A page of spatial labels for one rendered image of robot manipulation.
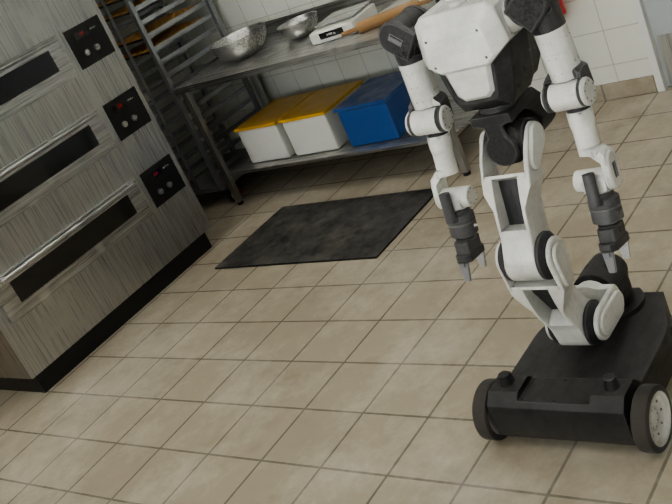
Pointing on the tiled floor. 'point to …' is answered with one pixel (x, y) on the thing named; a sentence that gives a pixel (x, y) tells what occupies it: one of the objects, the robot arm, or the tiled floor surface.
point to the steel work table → (292, 51)
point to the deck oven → (79, 193)
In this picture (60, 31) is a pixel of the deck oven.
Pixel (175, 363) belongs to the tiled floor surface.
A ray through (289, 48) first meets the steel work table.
